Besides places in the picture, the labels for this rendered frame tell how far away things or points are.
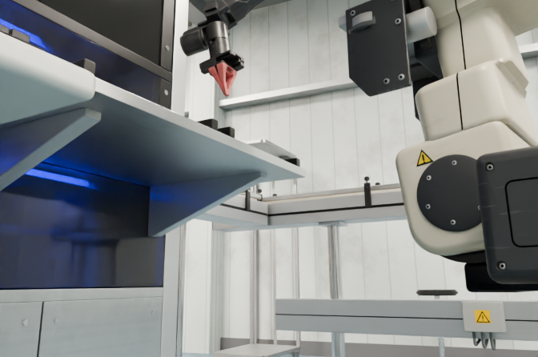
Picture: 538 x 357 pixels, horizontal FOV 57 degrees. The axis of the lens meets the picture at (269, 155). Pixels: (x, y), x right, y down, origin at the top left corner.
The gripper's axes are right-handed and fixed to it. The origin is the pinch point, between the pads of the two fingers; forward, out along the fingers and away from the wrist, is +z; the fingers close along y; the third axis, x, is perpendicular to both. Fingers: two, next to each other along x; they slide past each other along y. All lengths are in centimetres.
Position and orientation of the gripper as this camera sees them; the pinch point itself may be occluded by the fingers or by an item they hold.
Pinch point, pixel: (226, 92)
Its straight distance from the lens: 125.7
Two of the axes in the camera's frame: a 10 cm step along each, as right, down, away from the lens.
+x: -4.8, -2.2, -8.5
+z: 1.6, 9.3, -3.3
